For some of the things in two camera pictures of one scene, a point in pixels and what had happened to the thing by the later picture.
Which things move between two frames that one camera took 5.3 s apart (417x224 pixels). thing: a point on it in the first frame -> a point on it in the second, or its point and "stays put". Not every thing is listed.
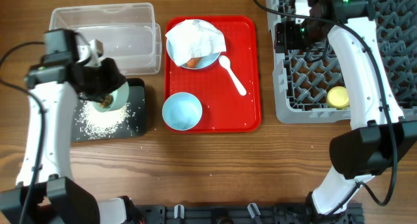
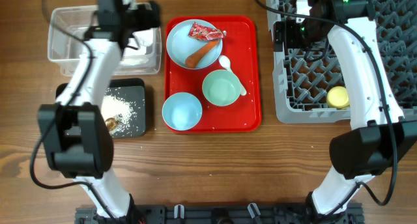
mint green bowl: [120, 96] -> [221, 88]
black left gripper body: [104, 79] -> [139, 19]
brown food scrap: [108, 99] -> [111, 123]
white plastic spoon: [225, 62] stays put
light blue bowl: [182, 111] stays put
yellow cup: [337, 98] stays put
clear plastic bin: [128, 31] stays put
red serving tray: [224, 109] stays put
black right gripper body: [285, 37] stays put
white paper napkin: [192, 39] -> [144, 38]
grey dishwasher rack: [302, 78] stays put
